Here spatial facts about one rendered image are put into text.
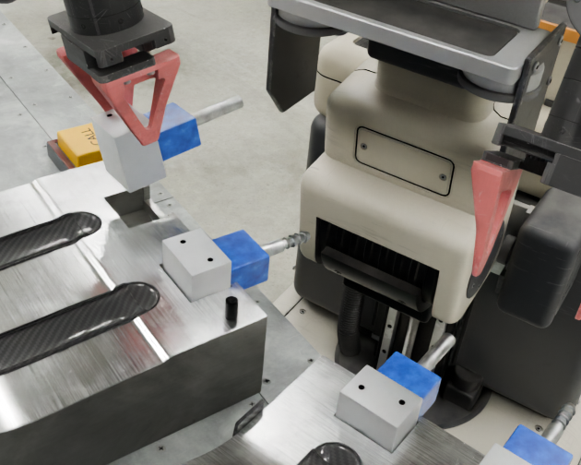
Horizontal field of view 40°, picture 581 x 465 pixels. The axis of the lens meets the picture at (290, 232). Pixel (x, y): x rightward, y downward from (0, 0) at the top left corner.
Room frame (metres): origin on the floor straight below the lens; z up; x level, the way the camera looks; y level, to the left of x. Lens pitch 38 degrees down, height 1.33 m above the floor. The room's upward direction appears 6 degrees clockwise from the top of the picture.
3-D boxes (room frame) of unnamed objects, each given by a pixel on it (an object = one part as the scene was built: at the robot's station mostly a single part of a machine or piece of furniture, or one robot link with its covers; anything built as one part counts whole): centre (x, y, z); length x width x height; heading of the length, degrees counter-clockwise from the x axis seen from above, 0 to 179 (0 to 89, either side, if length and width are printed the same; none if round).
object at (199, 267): (0.52, 0.04, 0.89); 0.13 x 0.05 x 0.05; 128
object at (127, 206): (0.58, 0.14, 0.87); 0.05 x 0.05 x 0.04; 38
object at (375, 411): (0.44, -0.10, 0.86); 0.13 x 0.05 x 0.05; 146
